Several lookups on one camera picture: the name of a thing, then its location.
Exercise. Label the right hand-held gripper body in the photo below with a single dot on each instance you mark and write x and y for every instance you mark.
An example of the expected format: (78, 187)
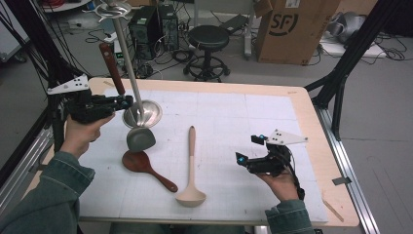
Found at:
(269, 162)

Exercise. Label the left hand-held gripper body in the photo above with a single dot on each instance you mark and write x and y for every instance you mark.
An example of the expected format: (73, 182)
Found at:
(81, 104)

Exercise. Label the steel utensil rack stand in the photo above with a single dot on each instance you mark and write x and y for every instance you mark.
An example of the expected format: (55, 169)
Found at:
(146, 112)

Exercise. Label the dark wooden rice spoon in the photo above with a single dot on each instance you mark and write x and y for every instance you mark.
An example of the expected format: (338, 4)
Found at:
(142, 165)

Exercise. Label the beige ladle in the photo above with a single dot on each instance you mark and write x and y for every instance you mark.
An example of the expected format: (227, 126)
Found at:
(191, 196)

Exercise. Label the person's right hand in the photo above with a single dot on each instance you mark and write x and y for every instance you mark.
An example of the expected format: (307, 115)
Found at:
(282, 187)

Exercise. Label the person's left hand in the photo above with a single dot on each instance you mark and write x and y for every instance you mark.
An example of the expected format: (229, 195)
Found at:
(79, 136)

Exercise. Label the white grid mat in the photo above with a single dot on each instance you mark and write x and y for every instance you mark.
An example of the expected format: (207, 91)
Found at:
(243, 130)

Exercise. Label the power supply with green display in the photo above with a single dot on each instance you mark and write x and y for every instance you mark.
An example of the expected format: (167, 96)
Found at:
(119, 57)

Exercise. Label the large black computer tower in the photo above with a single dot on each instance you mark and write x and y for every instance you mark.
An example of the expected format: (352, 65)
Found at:
(144, 32)

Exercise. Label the grey tape piece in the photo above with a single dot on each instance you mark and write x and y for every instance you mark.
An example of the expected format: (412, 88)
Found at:
(38, 167)
(341, 180)

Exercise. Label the thin wooden stick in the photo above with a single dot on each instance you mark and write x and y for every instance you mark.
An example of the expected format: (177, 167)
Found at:
(332, 210)

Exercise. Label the slim black computer tower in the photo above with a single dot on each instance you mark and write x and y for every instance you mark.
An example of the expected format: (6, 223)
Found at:
(168, 27)

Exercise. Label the black round stool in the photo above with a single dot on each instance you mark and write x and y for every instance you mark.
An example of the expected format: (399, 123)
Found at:
(207, 37)

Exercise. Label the cardboard box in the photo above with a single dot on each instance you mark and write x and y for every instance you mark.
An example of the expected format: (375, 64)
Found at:
(292, 39)

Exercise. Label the black flat device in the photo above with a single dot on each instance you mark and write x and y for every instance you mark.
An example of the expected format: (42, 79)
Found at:
(234, 23)

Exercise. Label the white board on floor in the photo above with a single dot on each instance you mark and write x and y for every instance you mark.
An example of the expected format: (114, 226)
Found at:
(357, 50)

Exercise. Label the grey plastic shell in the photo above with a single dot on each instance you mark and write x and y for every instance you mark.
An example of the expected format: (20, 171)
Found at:
(345, 26)

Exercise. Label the aluminium frame rail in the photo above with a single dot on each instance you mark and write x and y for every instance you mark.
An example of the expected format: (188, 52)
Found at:
(19, 172)
(344, 162)

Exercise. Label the white desk frame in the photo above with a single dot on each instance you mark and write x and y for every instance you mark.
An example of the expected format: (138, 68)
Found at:
(249, 39)

